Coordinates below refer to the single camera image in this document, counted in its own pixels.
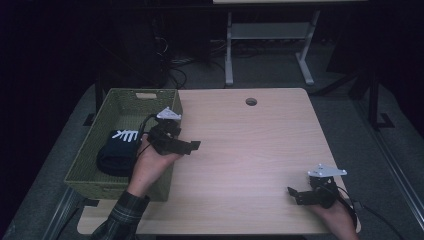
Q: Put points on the metal floor rail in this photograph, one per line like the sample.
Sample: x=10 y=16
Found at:
x=396 y=170
x=61 y=213

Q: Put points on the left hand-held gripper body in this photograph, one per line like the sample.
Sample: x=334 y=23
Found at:
x=163 y=140

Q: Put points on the green woven basket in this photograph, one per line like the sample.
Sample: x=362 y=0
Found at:
x=90 y=156

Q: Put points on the person's left hand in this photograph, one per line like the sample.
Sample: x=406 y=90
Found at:
x=148 y=170

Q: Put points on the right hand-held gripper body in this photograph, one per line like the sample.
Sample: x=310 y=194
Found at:
x=325 y=195

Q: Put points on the dark navy garment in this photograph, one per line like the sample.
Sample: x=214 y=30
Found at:
x=115 y=156

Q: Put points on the black metal stand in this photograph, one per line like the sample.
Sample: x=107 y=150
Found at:
x=373 y=100

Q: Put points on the white metal stand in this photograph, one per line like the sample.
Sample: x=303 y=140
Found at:
x=270 y=30

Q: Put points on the person's right hand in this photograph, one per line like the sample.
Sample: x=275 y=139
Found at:
x=335 y=218

